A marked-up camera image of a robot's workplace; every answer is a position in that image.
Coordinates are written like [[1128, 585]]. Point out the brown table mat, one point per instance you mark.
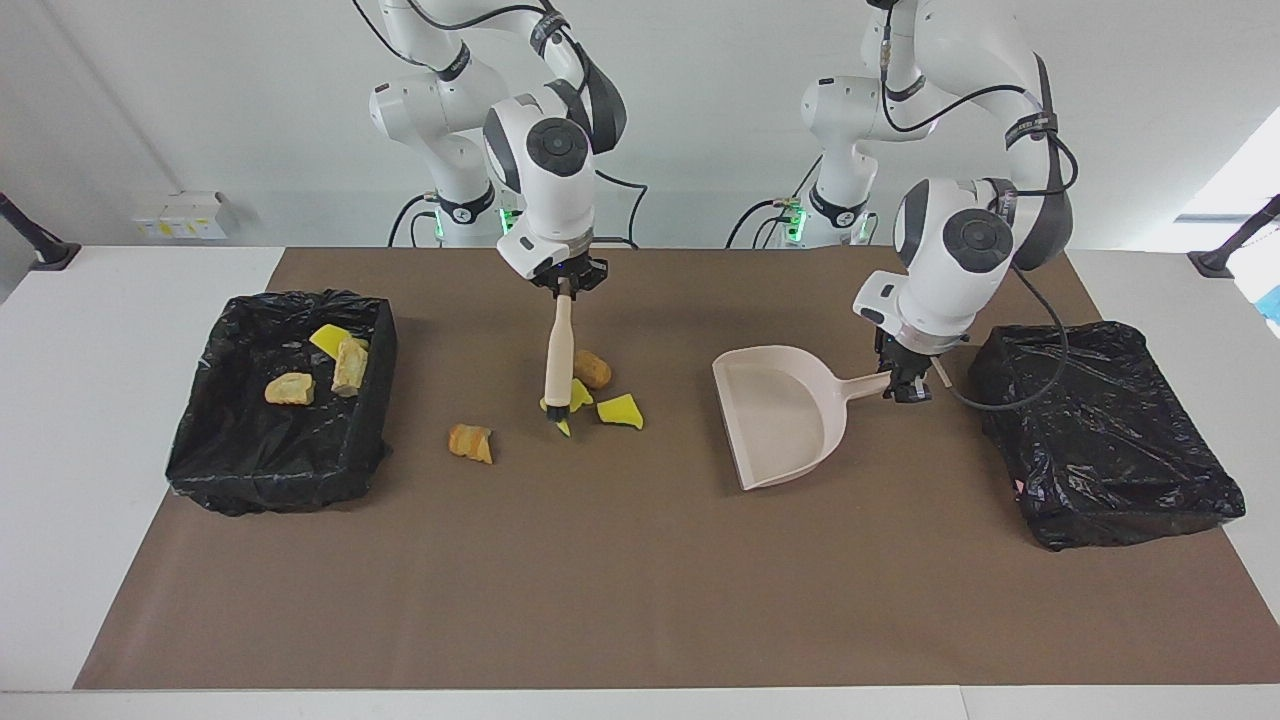
[[600, 600]]

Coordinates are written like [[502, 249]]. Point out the beige hand brush black bristles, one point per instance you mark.
[[560, 350]]

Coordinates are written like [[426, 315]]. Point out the small yellow green sponge piece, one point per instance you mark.
[[618, 410]]

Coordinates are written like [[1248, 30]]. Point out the beige plastic dustpan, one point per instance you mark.
[[780, 420]]

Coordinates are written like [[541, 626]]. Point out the beige foam chunk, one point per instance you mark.
[[350, 370], [290, 389]]

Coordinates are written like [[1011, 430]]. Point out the black camera stand clamp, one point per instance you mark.
[[1215, 262], [50, 255]]

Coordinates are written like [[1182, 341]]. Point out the notched yellow sponge piece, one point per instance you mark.
[[582, 395]]

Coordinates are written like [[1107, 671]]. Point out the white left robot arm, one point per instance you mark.
[[950, 260]]

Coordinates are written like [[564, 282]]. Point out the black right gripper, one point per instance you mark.
[[575, 275]]

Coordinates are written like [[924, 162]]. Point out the brown oval bread roll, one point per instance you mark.
[[595, 370]]

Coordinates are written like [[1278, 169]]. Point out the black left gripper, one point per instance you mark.
[[905, 362]]

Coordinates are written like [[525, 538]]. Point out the white wall socket box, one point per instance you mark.
[[180, 213]]

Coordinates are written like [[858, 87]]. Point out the plain yellow sponge piece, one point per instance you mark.
[[328, 340]]

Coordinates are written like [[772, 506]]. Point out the blue object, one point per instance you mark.
[[1272, 305]]

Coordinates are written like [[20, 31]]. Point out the striped croissant piece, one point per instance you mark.
[[470, 443]]

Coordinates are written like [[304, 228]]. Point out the bin with black plastic bag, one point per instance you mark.
[[1100, 430], [250, 450]]

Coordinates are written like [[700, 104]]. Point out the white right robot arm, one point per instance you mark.
[[545, 200]]

